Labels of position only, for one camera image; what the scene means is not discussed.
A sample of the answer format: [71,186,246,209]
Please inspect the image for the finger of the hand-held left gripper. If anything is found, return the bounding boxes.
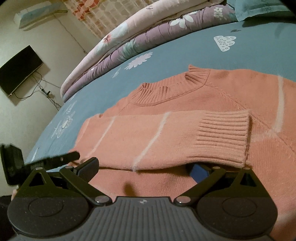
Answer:
[24,151,80,171]

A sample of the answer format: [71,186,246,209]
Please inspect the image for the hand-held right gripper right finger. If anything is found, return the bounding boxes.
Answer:
[173,163,262,206]

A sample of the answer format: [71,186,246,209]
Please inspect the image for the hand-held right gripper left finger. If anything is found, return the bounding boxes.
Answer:
[29,157,110,205]

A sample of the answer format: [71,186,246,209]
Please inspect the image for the pink striped knit sweater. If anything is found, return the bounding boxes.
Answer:
[69,65,296,241]

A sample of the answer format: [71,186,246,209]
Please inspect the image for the pink floral quilt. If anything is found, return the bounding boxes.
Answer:
[60,0,229,95]

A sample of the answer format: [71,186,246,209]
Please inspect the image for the purple floral quilt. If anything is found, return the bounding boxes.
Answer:
[63,5,238,102]

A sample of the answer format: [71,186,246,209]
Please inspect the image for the patterned beige red curtain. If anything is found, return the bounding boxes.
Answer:
[62,0,158,39]

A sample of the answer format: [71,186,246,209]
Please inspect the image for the blue floral pillow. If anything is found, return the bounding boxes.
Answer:
[227,0,296,22]

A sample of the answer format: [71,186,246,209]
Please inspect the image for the wall cables with power strip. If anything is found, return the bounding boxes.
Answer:
[14,72,62,109]

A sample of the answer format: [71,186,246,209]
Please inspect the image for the black wall television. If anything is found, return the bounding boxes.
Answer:
[0,45,44,96]

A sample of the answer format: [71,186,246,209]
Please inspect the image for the white wall air conditioner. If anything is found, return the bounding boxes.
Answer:
[15,3,67,29]

